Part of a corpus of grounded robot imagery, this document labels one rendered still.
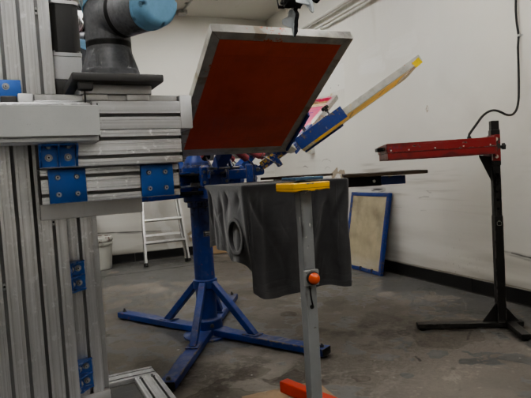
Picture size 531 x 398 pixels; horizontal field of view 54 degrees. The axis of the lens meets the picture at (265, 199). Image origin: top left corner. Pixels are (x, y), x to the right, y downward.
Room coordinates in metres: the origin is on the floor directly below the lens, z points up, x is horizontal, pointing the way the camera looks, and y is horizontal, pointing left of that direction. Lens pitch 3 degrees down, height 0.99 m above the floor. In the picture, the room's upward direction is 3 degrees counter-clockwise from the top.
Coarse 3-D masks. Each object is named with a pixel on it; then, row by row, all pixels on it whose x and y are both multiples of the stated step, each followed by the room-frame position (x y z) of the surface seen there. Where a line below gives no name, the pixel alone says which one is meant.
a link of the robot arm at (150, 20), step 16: (112, 0) 1.29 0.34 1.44; (128, 0) 1.25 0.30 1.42; (144, 0) 1.24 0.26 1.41; (160, 0) 1.27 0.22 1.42; (112, 16) 1.30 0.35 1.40; (128, 16) 1.27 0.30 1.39; (144, 16) 1.25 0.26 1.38; (160, 16) 1.28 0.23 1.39; (128, 32) 1.32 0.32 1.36; (144, 32) 1.34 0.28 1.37
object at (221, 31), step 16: (208, 32) 1.88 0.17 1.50; (224, 32) 1.86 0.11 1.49; (240, 32) 1.88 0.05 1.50; (256, 32) 1.91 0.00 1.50; (272, 32) 1.93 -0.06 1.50; (288, 32) 1.96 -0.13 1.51; (304, 32) 1.99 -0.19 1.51; (320, 32) 2.02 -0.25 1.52; (336, 32) 2.05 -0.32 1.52; (208, 48) 1.91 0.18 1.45; (208, 64) 1.98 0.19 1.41; (336, 64) 2.18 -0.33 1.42; (320, 80) 2.25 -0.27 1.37; (192, 96) 2.12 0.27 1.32; (192, 112) 2.21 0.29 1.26; (304, 112) 2.43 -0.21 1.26
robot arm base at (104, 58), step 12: (96, 48) 1.33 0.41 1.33; (108, 48) 1.33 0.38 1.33; (120, 48) 1.35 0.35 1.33; (96, 60) 1.33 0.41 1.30; (108, 60) 1.32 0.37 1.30; (120, 60) 1.34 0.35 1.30; (132, 60) 1.38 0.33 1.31; (84, 72) 1.34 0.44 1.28; (96, 72) 1.32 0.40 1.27; (108, 72) 1.32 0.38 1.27; (120, 72) 1.33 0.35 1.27; (132, 72) 1.35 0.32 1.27
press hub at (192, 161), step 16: (192, 160) 3.10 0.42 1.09; (192, 176) 3.08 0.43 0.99; (192, 192) 2.98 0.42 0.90; (192, 208) 3.13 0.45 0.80; (208, 208) 3.15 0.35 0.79; (192, 224) 3.14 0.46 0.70; (208, 224) 3.14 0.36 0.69; (192, 240) 3.16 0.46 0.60; (208, 240) 3.13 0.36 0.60; (208, 256) 3.13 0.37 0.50; (208, 272) 3.12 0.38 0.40; (208, 288) 3.11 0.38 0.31; (208, 304) 3.12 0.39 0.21; (208, 320) 3.11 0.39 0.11
